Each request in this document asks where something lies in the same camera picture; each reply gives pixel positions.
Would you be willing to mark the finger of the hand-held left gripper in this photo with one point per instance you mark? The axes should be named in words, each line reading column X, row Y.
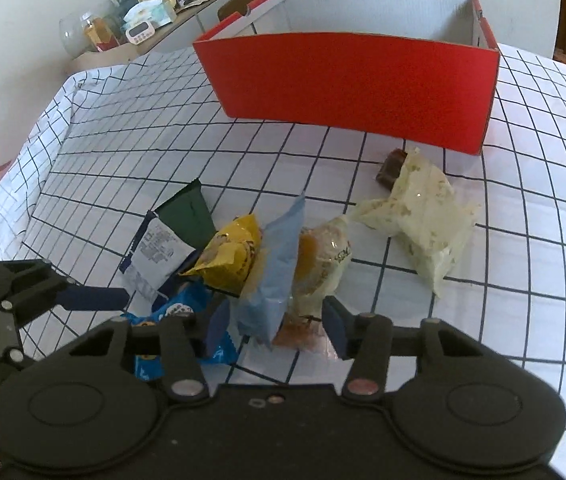
column 93, row 298
column 10, row 357

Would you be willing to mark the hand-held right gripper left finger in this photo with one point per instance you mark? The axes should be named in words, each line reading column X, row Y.
column 218, row 330

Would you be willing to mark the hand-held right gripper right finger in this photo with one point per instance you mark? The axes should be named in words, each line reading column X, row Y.
column 335, row 327

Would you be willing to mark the pink snack packet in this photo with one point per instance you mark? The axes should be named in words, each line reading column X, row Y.
column 295, row 336

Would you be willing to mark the bright blue snack packet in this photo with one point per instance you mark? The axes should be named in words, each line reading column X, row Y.
column 183, row 306

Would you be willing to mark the clear bread packet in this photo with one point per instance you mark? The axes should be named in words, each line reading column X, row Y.
column 320, row 265

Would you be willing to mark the yellow snack packet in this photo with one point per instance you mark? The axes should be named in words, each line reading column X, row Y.
column 228, row 255

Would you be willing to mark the light blue snack packet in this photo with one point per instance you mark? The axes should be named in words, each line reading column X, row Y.
column 270, row 270

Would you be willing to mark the cream snack packet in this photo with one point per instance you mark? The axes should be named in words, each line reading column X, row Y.
column 423, row 215

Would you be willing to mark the brown chocolate snack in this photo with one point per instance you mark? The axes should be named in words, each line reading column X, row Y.
column 390, row 167

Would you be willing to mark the red cardboard box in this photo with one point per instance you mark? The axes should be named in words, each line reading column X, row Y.
column 353, row 85

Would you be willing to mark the checked white tablecloth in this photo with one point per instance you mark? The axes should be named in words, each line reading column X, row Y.
column 313, row 170

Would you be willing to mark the light wooden side cabinet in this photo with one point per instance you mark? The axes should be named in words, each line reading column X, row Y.
column 113, row 55

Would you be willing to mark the clear glass jar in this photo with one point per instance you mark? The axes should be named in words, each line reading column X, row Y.
column 70, row 35

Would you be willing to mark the amber liquid bottle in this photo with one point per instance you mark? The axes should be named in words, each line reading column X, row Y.
column 95, row 32

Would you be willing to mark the white kitchen timer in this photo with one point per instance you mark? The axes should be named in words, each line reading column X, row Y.
column 139, row 31

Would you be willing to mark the white tissue pack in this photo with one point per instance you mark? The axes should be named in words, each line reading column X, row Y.
column 150, row 12

